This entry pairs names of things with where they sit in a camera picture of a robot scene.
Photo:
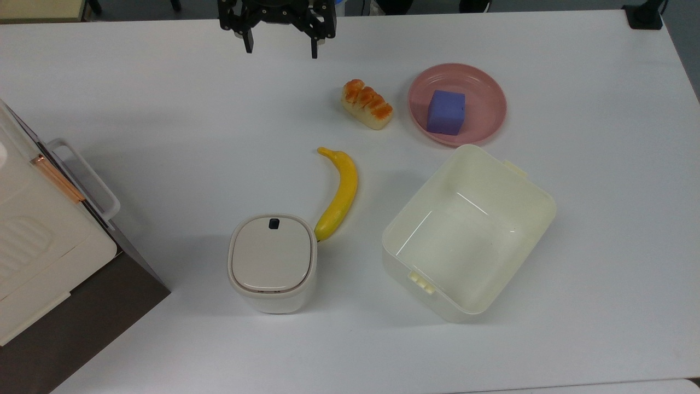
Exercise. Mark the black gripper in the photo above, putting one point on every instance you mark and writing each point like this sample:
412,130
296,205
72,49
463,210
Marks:
281,11

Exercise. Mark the purple foam cube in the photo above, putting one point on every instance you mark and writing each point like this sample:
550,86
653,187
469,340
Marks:
445,112

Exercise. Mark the toy bread loaf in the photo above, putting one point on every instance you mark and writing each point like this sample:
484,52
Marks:
366,104

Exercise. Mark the yellow toy banana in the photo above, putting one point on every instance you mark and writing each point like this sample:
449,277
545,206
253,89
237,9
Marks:
342,191

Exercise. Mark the pink plastic plate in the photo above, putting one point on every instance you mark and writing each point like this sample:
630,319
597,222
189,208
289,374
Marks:
484,96

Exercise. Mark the small white lidded bin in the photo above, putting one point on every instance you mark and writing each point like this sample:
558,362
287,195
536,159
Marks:
272,260

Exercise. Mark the wooden side table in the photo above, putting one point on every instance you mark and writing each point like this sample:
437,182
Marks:
41,8

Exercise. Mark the cream plastic storage box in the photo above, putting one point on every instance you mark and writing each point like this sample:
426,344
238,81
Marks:
470,230

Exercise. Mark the white toaster oven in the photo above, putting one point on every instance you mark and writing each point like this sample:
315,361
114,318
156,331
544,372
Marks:
33,230

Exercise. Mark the black clamp mount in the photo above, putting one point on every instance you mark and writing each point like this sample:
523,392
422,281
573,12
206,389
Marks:
645,13

